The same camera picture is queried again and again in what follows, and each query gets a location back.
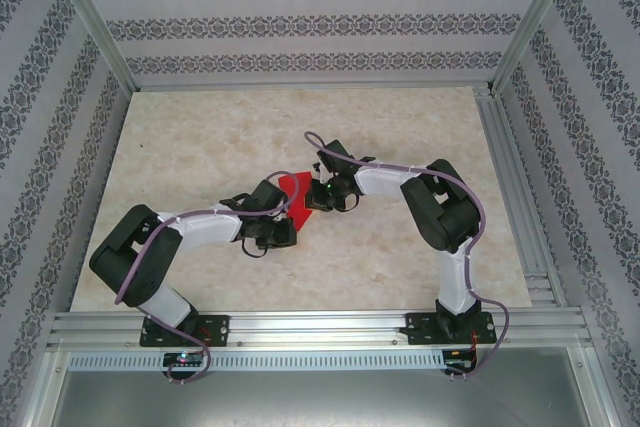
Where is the red cloth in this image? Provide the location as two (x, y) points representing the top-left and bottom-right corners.
(277, 171), (315, 232)

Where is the short aluminium frame bar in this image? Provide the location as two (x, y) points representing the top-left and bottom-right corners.
(569, 346), (621, 427)
(19, 349), (69, 427)

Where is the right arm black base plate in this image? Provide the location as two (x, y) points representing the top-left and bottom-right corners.
(405, 311), (499, 347)

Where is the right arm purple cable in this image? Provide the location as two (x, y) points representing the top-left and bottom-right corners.
(303, 132), (511, 383)

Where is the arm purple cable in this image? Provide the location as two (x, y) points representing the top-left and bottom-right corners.
(114, 174), (304, 386)
(303, 132), (511, 383)

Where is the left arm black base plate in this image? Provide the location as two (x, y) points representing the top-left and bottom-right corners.
(139, 314), (231, 348)

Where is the aluminium frame post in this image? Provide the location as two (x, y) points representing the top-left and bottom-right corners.
(47, 0), (139, 93)
(492, 0), (584, 93)

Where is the aluminium side rail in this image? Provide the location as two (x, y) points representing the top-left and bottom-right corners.
(474, 86), (569, 308)

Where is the thin aluminium frame bar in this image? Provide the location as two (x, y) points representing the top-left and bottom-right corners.
(130, 79), (496, 94)

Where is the long aluminium mounting rail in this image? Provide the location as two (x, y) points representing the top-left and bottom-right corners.
(47, 309), (594, 351)

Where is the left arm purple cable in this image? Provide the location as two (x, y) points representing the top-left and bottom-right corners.
(114, 174), (304, 386)

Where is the grey sheet metal shelf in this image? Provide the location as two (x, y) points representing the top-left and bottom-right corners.
(47, 370), (596, 427)

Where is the slotted grey cable duct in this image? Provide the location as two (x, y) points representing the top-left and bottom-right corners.
(67, 349), (481, 373)

